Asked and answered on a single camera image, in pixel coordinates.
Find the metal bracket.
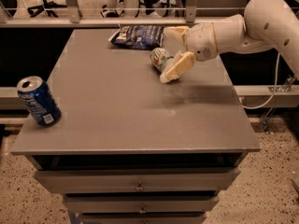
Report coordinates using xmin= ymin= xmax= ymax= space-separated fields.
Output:
xmin=269 ymin=76 xmax=296 ymax=92

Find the black office chair base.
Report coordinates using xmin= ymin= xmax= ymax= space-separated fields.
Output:
xmin=27 ymin=0 xmax=65 ymax=18

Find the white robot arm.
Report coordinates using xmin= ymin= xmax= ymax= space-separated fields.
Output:
xmin=160 ymin=0 xmax=299 ymax=83

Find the blue pepsi can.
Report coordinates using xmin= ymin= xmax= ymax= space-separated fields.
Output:
xmin=17 ymin=76 xmax=61 ymax=127

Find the top grey drawer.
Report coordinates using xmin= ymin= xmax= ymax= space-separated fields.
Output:
xmin=34 ymin=168 xmax=240 ymax=194

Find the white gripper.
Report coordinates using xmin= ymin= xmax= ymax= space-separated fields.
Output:
xmin=160 ymin=23 xmax=218 ymax=83

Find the green white 7up can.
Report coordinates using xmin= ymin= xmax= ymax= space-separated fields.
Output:
xmin=150 ymin=48 xmax=173 ymax=73

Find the grey metal railing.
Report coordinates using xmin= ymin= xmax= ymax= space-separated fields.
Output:
xmin=0 ymin=0 xmax=299 ymax=29

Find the blue chip bag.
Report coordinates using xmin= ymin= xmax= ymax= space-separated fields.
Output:
xmin=108 ymin=25 xmax=164 ymax=50

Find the middle grey drawer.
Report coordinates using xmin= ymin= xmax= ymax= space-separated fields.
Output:
xmin=64 ymin=195 xmax=219 ymax=214

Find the white cable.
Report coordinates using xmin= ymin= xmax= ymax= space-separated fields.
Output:
xmin=242 ymin=51 xmax=281 ymax=111

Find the grey drawer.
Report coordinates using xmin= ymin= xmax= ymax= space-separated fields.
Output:
xmin=64 ymin=195 xmax=219 ymax=214
xmin=81 ymin=213 xmax=206 ymax=224
xmin=34 ymin=168 xmax=240 ymax=194

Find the grey drawer cabinet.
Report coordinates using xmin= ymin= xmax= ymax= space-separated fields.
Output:
xmin=10 ymin=27 xmax=262 ymax=224

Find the bottom grey drawer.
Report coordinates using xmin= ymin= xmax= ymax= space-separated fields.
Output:
xmin=81 ymin=213 xmax=206 ymax=224

